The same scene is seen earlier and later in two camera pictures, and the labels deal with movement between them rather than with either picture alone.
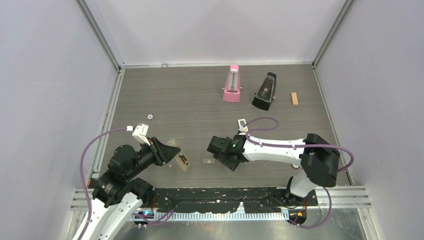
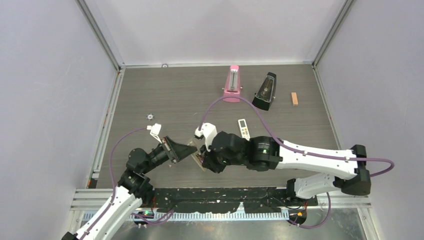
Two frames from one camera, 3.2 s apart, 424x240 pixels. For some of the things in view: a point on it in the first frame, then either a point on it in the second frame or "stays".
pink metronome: [232, 88] stays
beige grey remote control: [181, 158] -> [197, 160]
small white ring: [150, 116] stays
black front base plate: [227, 200] stays
